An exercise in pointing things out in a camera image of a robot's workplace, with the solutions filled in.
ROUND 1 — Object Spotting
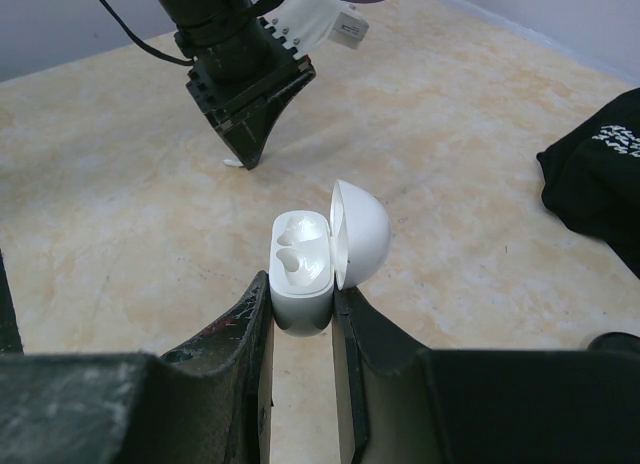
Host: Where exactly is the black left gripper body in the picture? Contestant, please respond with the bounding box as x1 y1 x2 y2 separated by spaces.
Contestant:
187 17 316 134

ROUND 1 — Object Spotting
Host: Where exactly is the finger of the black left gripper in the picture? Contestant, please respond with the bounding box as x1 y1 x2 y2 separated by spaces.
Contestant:
217 73 316 170

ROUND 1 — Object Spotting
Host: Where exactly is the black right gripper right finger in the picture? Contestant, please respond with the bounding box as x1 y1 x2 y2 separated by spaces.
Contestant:
332 288 639 463

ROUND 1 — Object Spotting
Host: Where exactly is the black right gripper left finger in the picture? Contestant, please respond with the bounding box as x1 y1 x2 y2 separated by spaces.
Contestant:
1 272 273 463

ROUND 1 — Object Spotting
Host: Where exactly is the white earbud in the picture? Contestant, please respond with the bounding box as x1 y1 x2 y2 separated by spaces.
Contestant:
223 159 245 168

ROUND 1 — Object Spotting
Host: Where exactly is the white earbud charging case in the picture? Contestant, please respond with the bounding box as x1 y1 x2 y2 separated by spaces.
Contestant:
268 180 392 337

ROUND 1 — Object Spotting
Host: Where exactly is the black earbud charging case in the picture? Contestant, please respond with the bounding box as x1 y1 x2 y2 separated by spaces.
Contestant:
587 331 640 356

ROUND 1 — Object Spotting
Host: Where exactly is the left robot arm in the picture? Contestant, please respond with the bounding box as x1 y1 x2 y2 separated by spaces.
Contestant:
158 0 316 169

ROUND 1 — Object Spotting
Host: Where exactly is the black floral folded shirt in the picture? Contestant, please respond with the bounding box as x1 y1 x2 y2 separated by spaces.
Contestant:
536 88 639 275

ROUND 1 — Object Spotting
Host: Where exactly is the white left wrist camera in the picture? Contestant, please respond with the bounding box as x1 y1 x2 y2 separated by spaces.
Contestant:
267 0 369 59

